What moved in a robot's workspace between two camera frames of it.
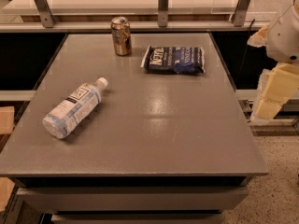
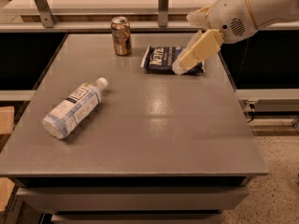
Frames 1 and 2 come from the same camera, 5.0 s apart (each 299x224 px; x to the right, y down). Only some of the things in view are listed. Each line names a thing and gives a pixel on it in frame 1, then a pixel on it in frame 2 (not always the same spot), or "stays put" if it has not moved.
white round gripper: (284, 37) to (231, 15)
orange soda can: (121, 35) stays put
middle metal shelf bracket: (163, 6) stays put
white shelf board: (126, 0) stays put
